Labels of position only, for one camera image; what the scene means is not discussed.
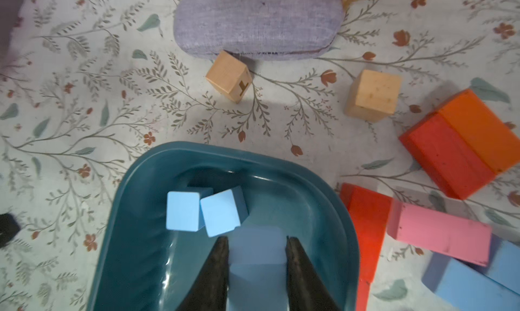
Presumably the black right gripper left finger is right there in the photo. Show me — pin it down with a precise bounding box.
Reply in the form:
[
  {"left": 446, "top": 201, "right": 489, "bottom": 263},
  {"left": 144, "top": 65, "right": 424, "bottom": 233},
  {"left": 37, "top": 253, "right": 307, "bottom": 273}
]
[{"left": 177, "top": 236, "right": 230, "bottom": 311}]

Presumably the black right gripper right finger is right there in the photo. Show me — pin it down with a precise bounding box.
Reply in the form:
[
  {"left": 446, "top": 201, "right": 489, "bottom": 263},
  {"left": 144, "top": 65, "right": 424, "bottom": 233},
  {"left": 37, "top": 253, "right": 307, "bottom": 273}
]
[{"left": 286, "top": 237, "right": 339, "bottom": 311}]

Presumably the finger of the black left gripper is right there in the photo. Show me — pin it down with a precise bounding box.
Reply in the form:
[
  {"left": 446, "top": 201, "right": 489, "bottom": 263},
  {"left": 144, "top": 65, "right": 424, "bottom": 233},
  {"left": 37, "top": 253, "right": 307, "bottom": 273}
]
[{"left": 0, "top": 213, "right": 21, "bottom": 248}]

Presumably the light blue rectangular block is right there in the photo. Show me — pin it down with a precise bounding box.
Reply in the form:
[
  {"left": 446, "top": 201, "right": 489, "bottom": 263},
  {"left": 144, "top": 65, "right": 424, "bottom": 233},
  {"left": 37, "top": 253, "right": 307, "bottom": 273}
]
[
  {"left": 227, "top": 226, "right": 288, "bottom": 310},
  {"left": 422, "top": 253, "right": 519, "bottom": 310}
]

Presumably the dark teal plastic bin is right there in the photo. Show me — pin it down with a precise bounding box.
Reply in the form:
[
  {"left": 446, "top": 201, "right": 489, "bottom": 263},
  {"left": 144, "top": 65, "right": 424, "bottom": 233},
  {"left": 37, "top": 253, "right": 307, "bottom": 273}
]
[{"left": 87, "top": 142, "right": 360, "bottom": 310}]

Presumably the red rectangular block upper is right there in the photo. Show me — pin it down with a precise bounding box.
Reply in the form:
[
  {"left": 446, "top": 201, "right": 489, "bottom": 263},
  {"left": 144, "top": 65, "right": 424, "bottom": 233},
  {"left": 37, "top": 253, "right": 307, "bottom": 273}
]
[{"left": 340, "top": 183, "right": 393, "bottom": 310}]

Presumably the pink rectangular block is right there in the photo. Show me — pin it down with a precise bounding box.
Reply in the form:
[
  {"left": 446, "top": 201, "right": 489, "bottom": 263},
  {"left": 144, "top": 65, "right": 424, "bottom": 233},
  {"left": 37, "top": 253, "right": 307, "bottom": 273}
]
[{"left": 387, "top": 200, "right": 492, "bottom": 266}]

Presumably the red rectangular block by orange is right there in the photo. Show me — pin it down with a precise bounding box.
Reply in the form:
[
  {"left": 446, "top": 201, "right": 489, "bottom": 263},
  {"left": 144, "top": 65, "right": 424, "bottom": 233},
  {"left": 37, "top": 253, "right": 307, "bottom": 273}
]
[{"left": 399, "top": 113, "right": 495, "bottom": 200}]

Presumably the plain wooden cube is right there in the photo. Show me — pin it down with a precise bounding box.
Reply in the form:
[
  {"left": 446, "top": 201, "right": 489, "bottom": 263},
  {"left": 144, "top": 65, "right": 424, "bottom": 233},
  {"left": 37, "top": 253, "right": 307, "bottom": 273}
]
[{"left": 344, "top": 69, "right": 402, "bottom": 122}]

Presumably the wooden cube with letter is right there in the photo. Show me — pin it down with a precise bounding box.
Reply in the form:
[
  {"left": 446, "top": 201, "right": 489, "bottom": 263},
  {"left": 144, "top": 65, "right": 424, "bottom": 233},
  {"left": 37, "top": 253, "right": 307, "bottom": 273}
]
[{"left": 205, "top": 51, "right": 253, "bottom": 104}]

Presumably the grey fabric glasses case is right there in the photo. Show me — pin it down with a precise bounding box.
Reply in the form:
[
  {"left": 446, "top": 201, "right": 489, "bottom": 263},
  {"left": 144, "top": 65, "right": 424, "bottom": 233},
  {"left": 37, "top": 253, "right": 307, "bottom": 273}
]
[{"left": 173, "top": 0, "right": 345, "bottom": 60}]

